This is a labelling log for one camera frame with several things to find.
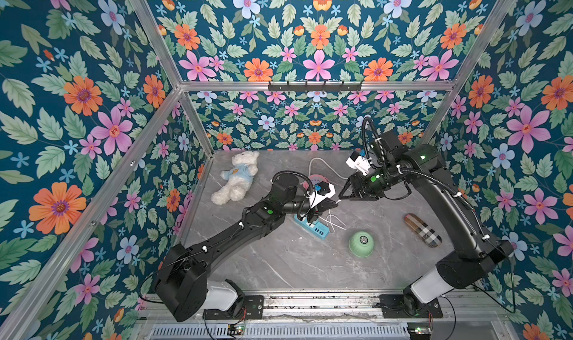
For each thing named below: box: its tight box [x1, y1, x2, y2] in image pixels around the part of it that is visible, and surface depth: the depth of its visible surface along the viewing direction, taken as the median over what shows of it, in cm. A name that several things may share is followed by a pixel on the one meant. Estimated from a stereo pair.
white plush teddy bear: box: [211, 150, 260, 206], surface depth 101 cm
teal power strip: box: [293, 213, 330, 241], surface depth 91 cm
